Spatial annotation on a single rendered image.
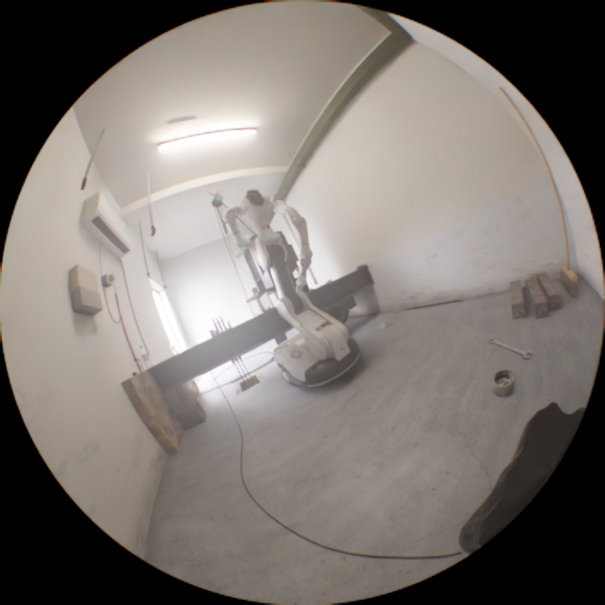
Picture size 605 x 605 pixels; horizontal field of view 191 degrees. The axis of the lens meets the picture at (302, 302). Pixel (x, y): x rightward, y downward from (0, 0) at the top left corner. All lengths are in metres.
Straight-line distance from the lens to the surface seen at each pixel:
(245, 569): 0.84
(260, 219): 1.47
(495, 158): 1.96
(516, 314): 1.44
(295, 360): 1.29
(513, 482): 0.57
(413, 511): 0.69
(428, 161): 2.02
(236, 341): 1.71
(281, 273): 1.38
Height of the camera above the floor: 0.67
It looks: 2 degrees down
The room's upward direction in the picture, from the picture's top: 25 degrees counter-clockwise
